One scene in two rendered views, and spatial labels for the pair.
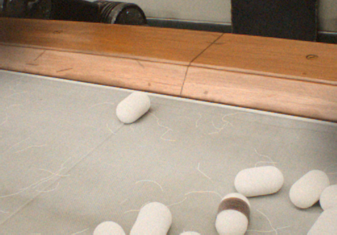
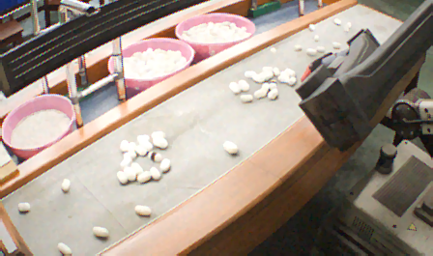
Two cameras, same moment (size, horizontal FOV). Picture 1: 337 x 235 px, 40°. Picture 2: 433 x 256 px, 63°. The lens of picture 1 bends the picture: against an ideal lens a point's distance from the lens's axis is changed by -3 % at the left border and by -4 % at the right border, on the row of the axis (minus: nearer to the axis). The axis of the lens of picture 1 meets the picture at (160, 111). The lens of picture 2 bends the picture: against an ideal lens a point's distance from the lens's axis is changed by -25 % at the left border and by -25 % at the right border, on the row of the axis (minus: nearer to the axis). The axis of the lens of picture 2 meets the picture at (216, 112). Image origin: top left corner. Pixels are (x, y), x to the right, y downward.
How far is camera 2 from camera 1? 1.00 m
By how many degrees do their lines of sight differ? 83
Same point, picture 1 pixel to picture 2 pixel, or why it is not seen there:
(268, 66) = (229, 182)
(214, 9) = not seen: outside the picture
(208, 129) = (209, 167)
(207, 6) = not seen: outside the picture
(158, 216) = (158, 141)
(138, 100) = (228, 146)
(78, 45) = (296, 130)
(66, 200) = (187, 132)
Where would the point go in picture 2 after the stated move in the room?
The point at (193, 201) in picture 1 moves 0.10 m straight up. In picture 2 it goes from (171, 156) to (166, 118)
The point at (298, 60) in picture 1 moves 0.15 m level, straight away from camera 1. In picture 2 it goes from (228, 192) to (297, 213)
